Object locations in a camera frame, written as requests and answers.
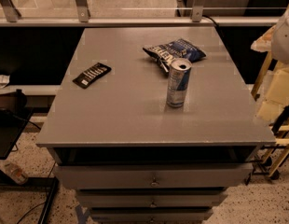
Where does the blue chip bag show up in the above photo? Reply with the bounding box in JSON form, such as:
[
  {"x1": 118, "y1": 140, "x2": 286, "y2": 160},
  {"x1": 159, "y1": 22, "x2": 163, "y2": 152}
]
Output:
[{"x1": 143, "y1": 38, "x2": 206, "y2": 74}]

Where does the glass railing with metal posts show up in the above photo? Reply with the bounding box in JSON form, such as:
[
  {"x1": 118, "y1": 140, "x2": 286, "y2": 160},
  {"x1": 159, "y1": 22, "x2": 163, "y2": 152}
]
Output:
[{"x1": 0, "y1": 0, "x2": 289, "y2": 27}]

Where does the bottom grey drawer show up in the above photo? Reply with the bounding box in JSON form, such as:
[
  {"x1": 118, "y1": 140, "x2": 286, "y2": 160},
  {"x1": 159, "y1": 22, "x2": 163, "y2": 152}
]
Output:
[{"x1": 89, "y1": 208, "x2": 213, "y2": 222}]

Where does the black snack packet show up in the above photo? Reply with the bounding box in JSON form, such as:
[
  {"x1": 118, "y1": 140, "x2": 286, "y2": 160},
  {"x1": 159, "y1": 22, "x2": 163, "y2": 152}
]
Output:
[{"x1": 73, "y1": 63, "x2": 111, "y2": 89}]

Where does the top grey drawer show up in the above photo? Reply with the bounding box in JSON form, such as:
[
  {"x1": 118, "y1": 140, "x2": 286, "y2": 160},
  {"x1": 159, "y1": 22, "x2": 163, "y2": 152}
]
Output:
[{"x1": 53, "y1": 163, "x2": 252, "y2": 189}]

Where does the grey drawer cabinet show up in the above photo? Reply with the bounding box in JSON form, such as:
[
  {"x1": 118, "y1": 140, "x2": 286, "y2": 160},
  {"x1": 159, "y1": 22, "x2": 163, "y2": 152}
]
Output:
[{"x1": 35, "y1": 26, "x2": 277, "y2": 224}]

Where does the black side desk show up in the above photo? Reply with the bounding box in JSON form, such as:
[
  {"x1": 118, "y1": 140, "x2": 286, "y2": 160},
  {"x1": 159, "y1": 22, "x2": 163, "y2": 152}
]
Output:
[{"x1": 0, "y1": 90, "x2": 59, "y2": 224}]

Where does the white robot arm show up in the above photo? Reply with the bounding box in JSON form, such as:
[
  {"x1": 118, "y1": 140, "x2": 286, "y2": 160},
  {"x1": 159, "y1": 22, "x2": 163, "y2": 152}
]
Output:
[{"x1": 271, "y1": 8, "x2": 289, "y2": 64}]

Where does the plastic bottle on floor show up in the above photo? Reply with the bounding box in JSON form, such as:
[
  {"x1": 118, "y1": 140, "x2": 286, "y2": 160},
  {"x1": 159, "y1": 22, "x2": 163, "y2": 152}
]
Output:
[{"x1": 5, "y1": 162, "x2": 28, "y2": 185}]

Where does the grey drawer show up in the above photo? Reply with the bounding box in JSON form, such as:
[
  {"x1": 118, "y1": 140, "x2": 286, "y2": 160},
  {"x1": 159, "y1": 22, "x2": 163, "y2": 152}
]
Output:
[
  {"x1": 53, "y1": 163, "x2": 252, "y2": 189},
  {"x1": 76, "y1": 189, "x2": 227, "y2": 208},
  {"x1": 89, "y1": 208, "x2": 213, "y2": 222}
]

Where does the middle grey drawer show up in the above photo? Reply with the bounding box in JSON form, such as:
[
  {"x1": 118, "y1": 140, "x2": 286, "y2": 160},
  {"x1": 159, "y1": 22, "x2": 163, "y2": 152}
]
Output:
[{"x1": 76, "y1": 189, "x2": 227, "y2": 208}]

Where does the black cable on floor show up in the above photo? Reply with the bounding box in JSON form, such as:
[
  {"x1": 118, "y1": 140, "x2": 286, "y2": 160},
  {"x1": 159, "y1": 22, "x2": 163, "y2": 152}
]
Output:
[{"x1": 15, "y1": 161, "x2": 57, "y2": 224}]

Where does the silver blue redbull can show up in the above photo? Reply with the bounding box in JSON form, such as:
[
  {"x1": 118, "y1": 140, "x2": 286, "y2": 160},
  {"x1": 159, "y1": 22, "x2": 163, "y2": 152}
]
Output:
[{"x1": 166, "y1": 58, "x2": 192, "y2": 107}]

